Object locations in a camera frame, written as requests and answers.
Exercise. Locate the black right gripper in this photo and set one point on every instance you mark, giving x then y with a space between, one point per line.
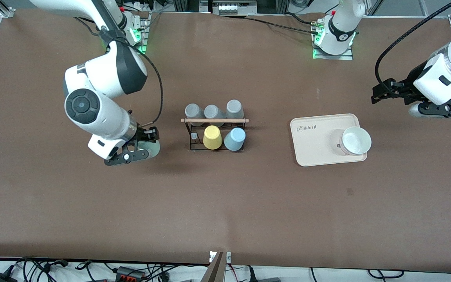
142 135

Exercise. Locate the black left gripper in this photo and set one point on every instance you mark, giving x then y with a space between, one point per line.
410 85

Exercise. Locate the mint green cup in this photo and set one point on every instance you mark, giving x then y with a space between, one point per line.
153 150

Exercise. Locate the light blue cup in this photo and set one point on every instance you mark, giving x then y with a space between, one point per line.
235 140

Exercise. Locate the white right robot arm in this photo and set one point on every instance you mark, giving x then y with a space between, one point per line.
104 74

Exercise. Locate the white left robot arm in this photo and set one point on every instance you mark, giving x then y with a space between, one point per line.
444 74

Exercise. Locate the grey cup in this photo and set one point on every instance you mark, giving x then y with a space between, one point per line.
234 107
212 111
192 111

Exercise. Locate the yellow cup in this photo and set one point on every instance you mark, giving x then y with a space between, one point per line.
212 139

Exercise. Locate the white bowl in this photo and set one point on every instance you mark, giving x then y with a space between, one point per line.
355 141

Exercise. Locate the beige rabbit print tray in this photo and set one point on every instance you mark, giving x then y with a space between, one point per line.
315 133

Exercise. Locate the grey orange connector block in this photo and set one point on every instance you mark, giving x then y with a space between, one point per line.
129 273

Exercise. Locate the white power strip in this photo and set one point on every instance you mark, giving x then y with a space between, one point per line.
233 8

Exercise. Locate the black power adapter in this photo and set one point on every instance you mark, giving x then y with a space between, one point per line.
0 278

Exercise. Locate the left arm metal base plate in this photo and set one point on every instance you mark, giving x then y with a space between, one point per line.
347 57

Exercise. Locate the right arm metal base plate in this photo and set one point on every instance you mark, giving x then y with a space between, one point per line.
145 23

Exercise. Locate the small white bracket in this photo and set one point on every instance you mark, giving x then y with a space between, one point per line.
228 257

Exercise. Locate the aluminium post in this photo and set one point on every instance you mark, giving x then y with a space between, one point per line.
214 270

